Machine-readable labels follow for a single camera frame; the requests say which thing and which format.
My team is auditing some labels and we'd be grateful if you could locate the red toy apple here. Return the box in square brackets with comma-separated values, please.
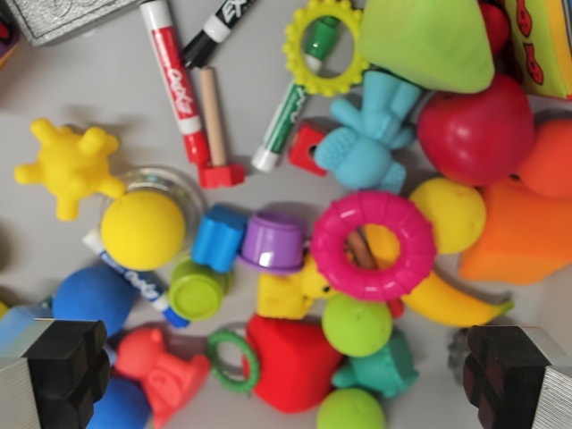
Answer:
[416, 73, 537, 188]

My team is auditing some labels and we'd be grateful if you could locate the black Expo marker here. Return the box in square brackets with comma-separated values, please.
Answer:
[181, 0, 258, 68]

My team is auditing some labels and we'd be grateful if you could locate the wooden toy bolt red head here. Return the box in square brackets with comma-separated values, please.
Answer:
[198, 66, 247, 189]

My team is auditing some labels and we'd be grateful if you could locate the green plastic cup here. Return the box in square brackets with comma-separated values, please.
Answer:
[167, 258, 233, 323]

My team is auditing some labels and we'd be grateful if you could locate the coral rubber figure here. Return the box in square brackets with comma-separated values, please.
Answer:
[114, 328, 212, 429]

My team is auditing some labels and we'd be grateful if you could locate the yellow toy banana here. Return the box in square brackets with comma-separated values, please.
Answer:
[400, 270, 515, 327]

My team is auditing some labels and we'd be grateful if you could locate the yellow rubber figure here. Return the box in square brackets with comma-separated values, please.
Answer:
[257, 254, 341, 319]

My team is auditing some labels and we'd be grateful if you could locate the red wooden cube with hole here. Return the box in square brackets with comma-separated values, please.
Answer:
[288, 119, 334, 178]

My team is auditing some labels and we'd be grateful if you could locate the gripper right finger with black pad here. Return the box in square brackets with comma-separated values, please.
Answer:
[462, 324, 572, 429]

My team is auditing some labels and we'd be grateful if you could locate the blue Expo marker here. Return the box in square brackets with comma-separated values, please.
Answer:
[82, 230, 192, 330]

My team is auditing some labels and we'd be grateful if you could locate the pink plastic ring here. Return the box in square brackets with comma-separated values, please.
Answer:
[310, 190, 438, 303]

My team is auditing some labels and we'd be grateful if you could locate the green plastic ring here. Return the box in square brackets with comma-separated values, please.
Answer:
[205, 329, 261, 395]

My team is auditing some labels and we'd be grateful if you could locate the yellow spiky rubber toy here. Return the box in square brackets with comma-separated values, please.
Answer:
[13, 118, 127, 221]

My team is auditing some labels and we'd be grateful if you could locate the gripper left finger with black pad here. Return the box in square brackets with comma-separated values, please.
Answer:
[0, 316, 112, 429]

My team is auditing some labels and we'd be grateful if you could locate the blue foam ball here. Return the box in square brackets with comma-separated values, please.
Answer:
[84, 377, 153, 429]
[52, 264, 139, 339]

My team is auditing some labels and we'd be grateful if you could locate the green Expo marker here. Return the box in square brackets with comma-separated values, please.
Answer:
[250, 16, 341, 173]

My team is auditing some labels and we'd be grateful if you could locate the red foam wedge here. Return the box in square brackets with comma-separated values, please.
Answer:
[243, 312, 345, 415]

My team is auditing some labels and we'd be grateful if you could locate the grey plastic bin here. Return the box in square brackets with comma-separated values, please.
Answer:
[0, 0, 572, 429]

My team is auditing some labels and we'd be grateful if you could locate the clear plastic bead rattle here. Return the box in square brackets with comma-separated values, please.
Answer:
[105, 165, 209, 265]

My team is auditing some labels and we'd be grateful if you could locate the small red ball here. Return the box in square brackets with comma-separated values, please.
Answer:
[477, 2, 511, 57]

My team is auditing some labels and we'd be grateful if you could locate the large yellow foam ball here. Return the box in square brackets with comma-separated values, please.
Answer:
[100, 191, 187, 272]

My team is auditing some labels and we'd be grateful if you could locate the yellow fabric cube red fish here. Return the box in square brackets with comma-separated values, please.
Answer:
[504, 0, 572, 102]

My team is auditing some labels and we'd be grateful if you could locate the yellow-green bumpy teether ring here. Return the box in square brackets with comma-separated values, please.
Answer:
[284, 0, 372, 97]

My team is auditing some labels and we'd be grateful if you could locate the green pear toy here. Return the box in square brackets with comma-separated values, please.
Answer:
[357, 0, 496, 95]

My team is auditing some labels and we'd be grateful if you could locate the teal rubber figure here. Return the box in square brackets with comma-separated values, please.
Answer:
[331, 328, 419, 399]

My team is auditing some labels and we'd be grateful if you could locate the orange foam block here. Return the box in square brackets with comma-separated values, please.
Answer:
[458, 178, 572, 285]

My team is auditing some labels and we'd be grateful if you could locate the purple plastic cup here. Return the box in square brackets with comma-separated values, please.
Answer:
[236, 212, 310, 274]

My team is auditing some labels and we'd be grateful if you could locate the red Expo marker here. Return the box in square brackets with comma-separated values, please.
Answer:
[139, 0, 212, 164]

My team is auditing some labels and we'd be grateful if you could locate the light blue rubber figure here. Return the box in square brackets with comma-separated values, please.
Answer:
[312, 71, 424, 196]

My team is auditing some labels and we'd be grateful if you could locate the brown stick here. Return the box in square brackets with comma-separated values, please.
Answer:
[346, 227, 381, 269]

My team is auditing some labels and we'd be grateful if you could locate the orange rounded rubber toy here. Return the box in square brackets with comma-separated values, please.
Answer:
[516, 118, 572, 200]

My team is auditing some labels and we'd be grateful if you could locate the blue toy nut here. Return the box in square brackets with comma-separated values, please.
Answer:
[190, 204, 250, 274]

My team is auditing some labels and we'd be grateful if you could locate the green foam ball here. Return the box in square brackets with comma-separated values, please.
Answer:
[315, 387, 386, 429]
[321, 293, 394, 358]

